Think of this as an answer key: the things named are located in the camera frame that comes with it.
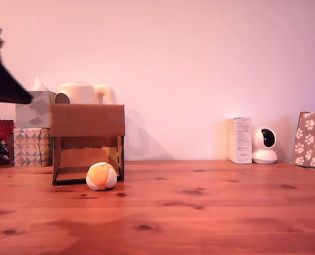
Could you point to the orange and white footbag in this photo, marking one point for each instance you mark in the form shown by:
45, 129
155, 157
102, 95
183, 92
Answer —
101, 176

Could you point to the cardboard dice tower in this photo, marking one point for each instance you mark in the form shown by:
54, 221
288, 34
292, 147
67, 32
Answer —
88, 119

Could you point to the white tissue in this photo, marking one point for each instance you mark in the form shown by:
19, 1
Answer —
38, 84

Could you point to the cloud print tissue box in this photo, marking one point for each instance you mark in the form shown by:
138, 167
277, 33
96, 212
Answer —
40, 111

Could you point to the geometric pattern tissue box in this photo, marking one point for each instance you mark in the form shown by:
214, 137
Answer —
29, 147

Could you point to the cream plastic jug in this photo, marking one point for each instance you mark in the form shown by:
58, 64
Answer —
78, 93

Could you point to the white printed carton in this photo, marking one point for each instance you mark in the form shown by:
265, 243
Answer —
241, 140

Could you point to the paw print cushion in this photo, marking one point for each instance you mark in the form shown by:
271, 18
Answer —
311, 139

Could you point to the small white round camera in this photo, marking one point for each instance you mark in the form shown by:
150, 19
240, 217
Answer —
264, 144

